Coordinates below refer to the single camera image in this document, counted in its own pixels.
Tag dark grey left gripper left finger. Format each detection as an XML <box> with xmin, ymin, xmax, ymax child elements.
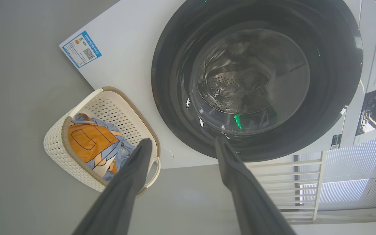
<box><xmin>72</xmin><ymin>138</ymin><xmax>153</xmax><ymax>235</ymax></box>

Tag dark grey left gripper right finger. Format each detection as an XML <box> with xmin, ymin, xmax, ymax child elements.
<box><xmin>214</xmin><ymin>137</ymin><xmax>297</xmax><ymax>235</ymax></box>

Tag blue cartoon print garment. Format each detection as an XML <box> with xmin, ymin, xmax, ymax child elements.
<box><xmin>119</xmin><ymin>144</ymin><xmax>135</xmax><ymax>161</ymax></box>

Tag blue shirt large orange print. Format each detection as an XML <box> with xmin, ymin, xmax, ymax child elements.
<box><xmin>68</xmin><ymin>113</ymin><xmax>135</xmax><ymax>181</ymax></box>

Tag round washing machine door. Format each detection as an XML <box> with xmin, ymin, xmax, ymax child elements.
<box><xmin>151</xmin><ymin>0</ymin><xmax>364</xmax><ymax>163</ymax></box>

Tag stainless steel washing machine drum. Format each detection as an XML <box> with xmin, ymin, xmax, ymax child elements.
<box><xmin>196</xmin><ymin>29</ymin><xmax>310</xmax><ymax>115</ymax></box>

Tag white washing machine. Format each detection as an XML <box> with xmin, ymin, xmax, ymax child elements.
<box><xmin>59</xmin><ymin>0</ymin><xmax>376</xmax><ymax>169</ymax></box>

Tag cream perforated laundry basket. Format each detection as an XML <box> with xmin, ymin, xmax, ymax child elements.
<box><xmin>43</xmin><ymin>86</ymin><xmax>161</xmax><ymax>198</ymax></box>

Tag white slatted window blind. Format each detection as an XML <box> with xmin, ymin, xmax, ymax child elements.
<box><xmin>301</xmin><ymin>126</ymin><xmax>376</xmax><ymax>211</ymax></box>

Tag blue energy label sticker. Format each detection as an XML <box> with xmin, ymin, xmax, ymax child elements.
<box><xmin>59</xmin><ymin>31</ymin><xmax>102</xmax><ymax>69</ymax></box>

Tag white frame furniture leg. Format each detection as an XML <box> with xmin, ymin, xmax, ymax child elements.
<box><xmin>245</xmin><ymin>151</ymin><xmax>327</xmax><ymax>225</ymax></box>

